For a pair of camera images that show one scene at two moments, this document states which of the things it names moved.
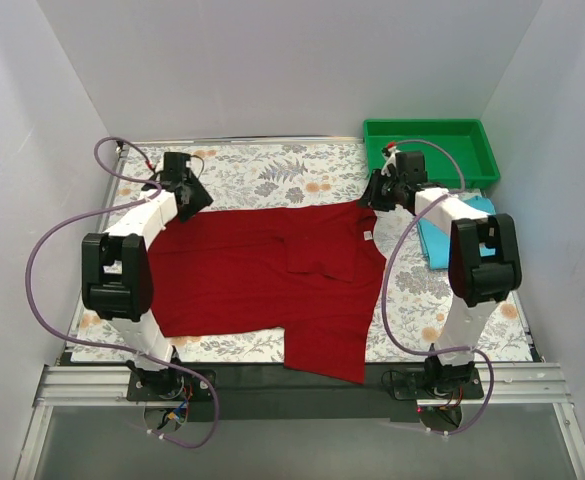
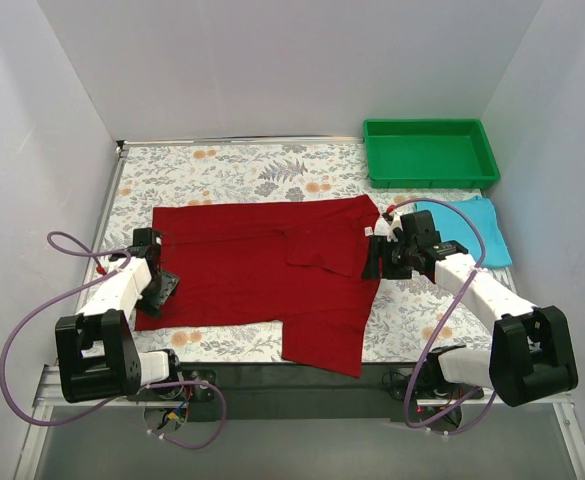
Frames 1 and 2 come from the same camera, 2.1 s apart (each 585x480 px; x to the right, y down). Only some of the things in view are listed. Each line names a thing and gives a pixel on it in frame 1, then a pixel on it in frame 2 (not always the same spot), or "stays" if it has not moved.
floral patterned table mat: x=414 y=300 stays
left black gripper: x=195 y=198 → x=166 y=285
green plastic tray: x=465 y=138 stays
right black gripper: x=375 y=192 → x=373 y=258
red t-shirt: x=307 y=271 stays
